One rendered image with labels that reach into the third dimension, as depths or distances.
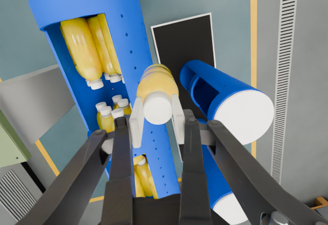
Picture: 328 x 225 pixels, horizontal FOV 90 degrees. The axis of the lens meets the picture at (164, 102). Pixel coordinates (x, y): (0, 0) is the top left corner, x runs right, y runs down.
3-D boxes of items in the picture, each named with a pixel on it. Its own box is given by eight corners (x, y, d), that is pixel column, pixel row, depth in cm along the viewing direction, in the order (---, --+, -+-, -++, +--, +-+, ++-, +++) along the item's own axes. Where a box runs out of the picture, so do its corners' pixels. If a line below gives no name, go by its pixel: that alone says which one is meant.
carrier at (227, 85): (201, 53, 148) (173, 70, 151) (264, 76, 67) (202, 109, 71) (213, 80, 159) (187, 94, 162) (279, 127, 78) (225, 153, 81)
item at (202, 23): (179, 153, 208) (181, 162, 194) (150, 27, 150) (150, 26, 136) (218, 144, 208) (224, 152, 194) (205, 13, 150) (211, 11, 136)
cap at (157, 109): (174, 95, 22) (176, 100, 21) (167, 120, 24) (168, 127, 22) (147, 89, 22) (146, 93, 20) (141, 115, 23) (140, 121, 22)
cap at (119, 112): (113, 114, 56) (112, 110, 55) (125, 112, 56) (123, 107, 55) (112, 119, 52) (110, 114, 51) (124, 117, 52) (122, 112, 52)
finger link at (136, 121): (140, 148, 16) (133, 149, 16) (144, 116, 22) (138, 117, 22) (136, 120, 15) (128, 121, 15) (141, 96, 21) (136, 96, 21)
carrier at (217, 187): (202, 142, 186) (213, 121, 176) (244, 225, 105) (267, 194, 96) (179, 137, 180) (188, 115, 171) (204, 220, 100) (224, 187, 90)
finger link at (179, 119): (176, 116, 15) (184, 116, 15) (171, 93, 21) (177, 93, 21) (177, 145, 16) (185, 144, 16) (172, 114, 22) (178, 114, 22)
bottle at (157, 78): (174, 67, 39) (189, 88, 22) (167, 94, 42) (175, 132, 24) (146, 59, 38) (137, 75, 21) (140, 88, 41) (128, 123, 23)
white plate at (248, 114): (265, 78, 67) (263, 77, 68) (204, 111, 70) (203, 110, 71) (280, 128, 77) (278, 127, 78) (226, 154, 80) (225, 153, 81)
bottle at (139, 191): (135, 212, 72) (123, 181, 65) (129, 199, 78) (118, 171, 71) (149, 202, 75) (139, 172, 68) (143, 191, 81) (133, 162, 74)
